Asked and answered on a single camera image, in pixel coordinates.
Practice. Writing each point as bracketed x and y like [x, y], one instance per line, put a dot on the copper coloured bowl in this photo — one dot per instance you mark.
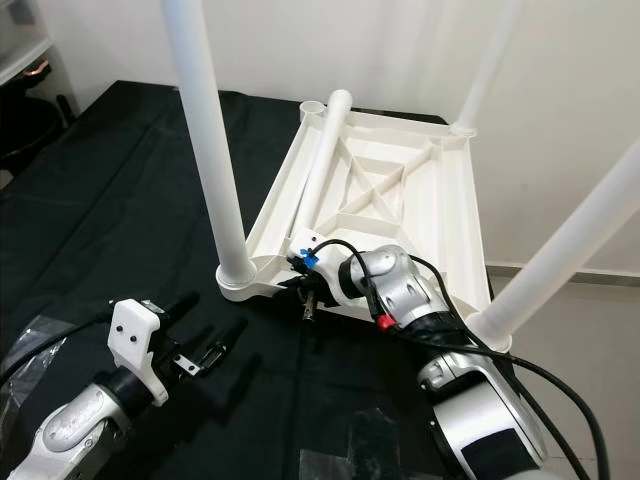
[38, 68]

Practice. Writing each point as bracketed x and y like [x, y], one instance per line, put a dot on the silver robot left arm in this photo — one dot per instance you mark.
[80, 435]

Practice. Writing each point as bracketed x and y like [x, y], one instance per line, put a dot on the black cloth cover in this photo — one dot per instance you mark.
[120, 200]

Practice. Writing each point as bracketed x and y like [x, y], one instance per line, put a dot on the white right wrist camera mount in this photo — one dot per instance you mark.
[350, 285]

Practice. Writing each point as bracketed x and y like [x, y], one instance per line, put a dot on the white plastic table top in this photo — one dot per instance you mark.
[440, 220]

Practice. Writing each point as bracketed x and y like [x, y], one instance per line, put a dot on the clear tape patch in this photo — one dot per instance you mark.
[355, 450]
[25, 350]

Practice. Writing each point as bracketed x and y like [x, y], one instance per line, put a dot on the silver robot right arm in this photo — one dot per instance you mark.
[410, 280]

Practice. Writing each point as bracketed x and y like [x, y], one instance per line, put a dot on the clear plastic storage box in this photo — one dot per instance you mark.
[20, 35]

